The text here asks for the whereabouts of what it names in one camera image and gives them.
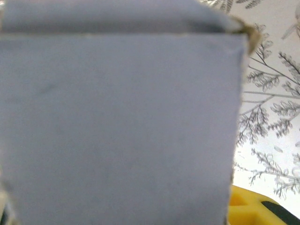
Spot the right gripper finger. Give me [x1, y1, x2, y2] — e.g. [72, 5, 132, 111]
[227, 185, 300, 225]

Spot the purple paper box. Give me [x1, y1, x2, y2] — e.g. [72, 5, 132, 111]
[0, 0, 261, 225]

